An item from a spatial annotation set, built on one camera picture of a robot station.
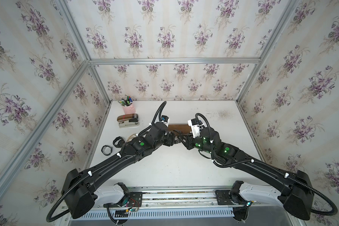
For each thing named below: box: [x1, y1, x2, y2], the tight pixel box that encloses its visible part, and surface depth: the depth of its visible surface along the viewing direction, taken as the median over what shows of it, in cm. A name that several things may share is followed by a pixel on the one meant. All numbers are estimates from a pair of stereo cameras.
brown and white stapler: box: [116, 113, 140, 129], surface depth 105 cm
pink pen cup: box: [121, 100, 137, 115], surface depth 106 cm
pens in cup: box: [117, 95, 134, 107], surface depth 105 cm
